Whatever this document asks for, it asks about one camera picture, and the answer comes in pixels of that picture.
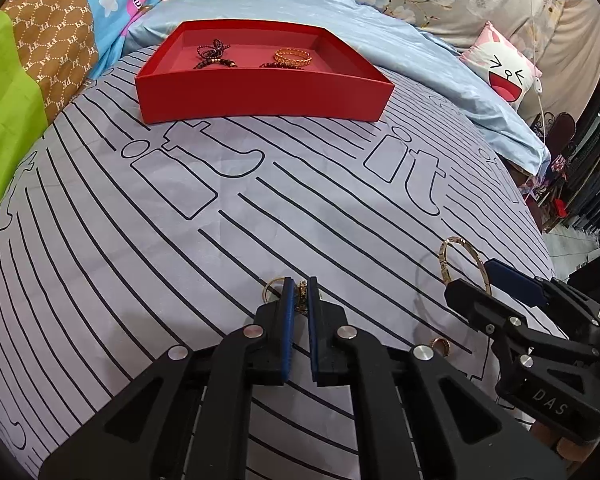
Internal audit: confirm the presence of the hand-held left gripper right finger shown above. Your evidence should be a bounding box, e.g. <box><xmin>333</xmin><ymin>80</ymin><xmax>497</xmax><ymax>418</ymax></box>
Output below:
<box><xmin>307</xmin><ymin>276</ymin><xmax>568</xmax><ymax>480</ymax></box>

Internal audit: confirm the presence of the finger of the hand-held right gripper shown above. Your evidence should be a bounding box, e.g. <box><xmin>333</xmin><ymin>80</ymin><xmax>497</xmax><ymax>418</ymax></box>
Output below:
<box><xmin>485</xmin><ymin>258</ymin><xmax>600</xmax><ymax>332</ymax></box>
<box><xmin>445</xmin><ymin>279</ymin><xmax>537</xmax><ymax>377</ymax></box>

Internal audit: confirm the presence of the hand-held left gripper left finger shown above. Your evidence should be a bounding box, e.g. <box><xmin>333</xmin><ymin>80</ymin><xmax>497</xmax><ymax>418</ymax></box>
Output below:
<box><xmin>39</xmin><ymin>277</ymin><xmax>297</xmax><ymax>480</ymax></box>

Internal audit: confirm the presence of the thin gold bangle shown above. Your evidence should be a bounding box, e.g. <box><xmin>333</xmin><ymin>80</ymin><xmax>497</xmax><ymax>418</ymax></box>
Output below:
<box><xmin>439</xmin><ymin>237</ymin><xmax>494</xmax><ymax>297</ymax></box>

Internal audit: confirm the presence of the red cardboard box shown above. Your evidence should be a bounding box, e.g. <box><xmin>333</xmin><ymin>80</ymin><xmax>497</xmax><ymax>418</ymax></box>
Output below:
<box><xmin>134</xmin><ymin>19</ymin><xmax>396</xmax><ymax>126</ymax></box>

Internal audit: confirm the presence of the gold filigree bangle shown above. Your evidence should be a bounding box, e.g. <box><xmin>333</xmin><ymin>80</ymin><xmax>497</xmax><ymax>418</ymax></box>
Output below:
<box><xmin>273</xmin><ymin>47</ymin><xmax>313</xmax><ymax>67</ymax></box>

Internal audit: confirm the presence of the dark purple bead bracelet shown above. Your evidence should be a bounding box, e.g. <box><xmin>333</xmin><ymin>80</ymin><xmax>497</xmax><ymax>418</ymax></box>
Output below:
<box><xmin>196</xmin><ymin>38</ymin><xmax>231</xmax><ymax>60</ymax></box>

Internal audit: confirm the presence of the person's right hand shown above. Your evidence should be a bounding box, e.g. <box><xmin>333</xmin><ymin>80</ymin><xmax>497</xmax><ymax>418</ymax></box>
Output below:
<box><xmin>531</xmin><ymin>421</ymin><xmax>582</xmax><ymax>462</ymax></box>

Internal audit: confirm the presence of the rack of dark clothes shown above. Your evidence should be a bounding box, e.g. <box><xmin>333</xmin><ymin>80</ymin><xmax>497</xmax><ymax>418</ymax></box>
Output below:
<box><xmin>562</xmin><ymin>40</ymin><xmax>600</xmax><ymax>248</ymax></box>

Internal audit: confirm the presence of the white cartoon face cushion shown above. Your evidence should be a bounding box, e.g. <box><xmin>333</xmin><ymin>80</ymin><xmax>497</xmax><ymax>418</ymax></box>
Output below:
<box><xmin>459</xmin><ymin>22</ymin><xmax>544</xmax><ymax>112</ymax></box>

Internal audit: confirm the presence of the beige cloth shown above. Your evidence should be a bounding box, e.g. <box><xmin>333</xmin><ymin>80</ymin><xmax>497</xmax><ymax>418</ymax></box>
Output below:
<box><xmin>517</xmin><ymin>0</ymin><xmax>600</xmax><ymax>127</ymax></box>

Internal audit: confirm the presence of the light blue blanket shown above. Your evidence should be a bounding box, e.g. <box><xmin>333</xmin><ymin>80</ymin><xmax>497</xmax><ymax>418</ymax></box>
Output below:
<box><xmin>122</xmin><ymin>0</ymin><xmax>552</xmax><ymax>177</ymax></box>

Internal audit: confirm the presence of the cartoon monkey quilt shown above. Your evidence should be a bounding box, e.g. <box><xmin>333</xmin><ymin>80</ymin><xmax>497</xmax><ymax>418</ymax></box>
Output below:
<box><xmin>0</xmin><ymin>0</ymin><xmax>164</xmax><ymax>242</ymax></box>

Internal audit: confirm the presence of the white cable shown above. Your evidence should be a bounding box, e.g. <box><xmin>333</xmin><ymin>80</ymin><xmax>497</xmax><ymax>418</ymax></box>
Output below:
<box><xmin>524</xmin><ymin>0</ymin><xmax>549</xmax><ymax>137</ymax></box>

